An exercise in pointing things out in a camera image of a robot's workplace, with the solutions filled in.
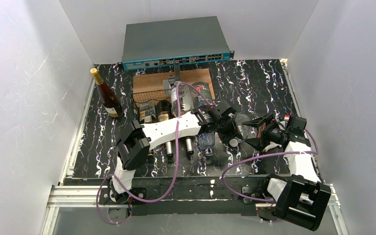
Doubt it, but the clear bottle with white cap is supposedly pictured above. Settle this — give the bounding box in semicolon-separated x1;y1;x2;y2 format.
228;114;251;148

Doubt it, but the amber wine bottle gold cap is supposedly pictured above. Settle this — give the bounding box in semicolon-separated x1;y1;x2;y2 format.
90;68;124;118

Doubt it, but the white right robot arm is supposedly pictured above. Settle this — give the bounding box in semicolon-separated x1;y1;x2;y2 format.
242;113;332;231

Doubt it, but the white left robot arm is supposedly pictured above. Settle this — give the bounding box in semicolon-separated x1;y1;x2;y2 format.
110;101;244;203

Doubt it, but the clear bottle with dark label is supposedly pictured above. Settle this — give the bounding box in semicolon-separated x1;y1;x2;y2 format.
191;81;213;106

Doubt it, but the dark bottle with black cap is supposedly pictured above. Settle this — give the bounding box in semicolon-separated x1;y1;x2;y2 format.
185;138;194;155

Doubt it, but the clear bottle with cork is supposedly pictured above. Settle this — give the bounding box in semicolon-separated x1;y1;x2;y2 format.
171;82;194;118

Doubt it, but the dark green wine bottle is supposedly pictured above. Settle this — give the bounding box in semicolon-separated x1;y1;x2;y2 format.
165;141;174;161

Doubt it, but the white plastic faucet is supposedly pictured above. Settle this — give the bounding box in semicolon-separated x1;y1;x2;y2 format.
261;141;282;153

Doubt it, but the wooden board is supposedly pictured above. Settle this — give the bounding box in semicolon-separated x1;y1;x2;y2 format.
133;69;215;99

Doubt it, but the grey metal bracket post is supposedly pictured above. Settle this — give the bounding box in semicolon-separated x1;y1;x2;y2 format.
163;65;181;90

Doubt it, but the black wire wine rack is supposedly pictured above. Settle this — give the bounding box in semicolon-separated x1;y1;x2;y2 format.
133;90;174;124

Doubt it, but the grey network switch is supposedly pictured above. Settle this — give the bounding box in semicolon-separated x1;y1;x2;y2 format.
119;16;234;71

